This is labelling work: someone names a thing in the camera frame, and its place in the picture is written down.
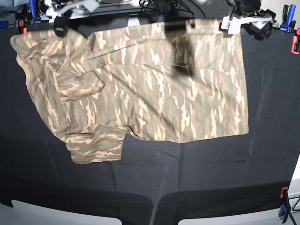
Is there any red clamp right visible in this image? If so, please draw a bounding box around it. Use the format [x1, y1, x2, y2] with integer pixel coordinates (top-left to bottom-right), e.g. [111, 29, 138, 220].
[291, 28, 300, 55]

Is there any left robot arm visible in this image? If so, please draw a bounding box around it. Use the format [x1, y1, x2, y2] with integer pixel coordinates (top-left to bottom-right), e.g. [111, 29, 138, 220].
[219, 0, 279, 40]

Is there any white table bracket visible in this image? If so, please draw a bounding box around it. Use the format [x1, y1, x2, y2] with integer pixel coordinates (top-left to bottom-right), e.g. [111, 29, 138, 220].
[127, 15, 140, 27]

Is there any blue clamp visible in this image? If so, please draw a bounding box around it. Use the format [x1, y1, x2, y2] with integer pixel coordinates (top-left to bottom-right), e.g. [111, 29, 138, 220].
[278, 187, 291, 224]
[280, 4, 296, 33]

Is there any blue clamp bottom right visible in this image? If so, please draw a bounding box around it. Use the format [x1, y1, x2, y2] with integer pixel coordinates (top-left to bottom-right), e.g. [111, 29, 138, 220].
[278, 187, 291, 224]

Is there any blue clamp top right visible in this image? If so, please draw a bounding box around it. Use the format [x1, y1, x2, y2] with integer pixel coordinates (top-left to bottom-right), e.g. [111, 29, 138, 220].
[280, 4, 296, 33]

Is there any camouflage t-shirt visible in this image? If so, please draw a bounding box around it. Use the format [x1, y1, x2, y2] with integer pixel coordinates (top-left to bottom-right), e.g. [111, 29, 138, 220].
[10, 18, 249, 164]

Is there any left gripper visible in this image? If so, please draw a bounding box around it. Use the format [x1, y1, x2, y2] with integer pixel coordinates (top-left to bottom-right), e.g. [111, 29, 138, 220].
[219, 9, 280, 40]

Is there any red black clamp left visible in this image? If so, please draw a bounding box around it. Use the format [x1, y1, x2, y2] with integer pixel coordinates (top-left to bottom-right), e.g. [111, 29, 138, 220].
[14, 19, 27, 34]

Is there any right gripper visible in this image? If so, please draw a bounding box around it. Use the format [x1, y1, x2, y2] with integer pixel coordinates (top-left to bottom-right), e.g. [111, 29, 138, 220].
[45, 0, 100, 37]

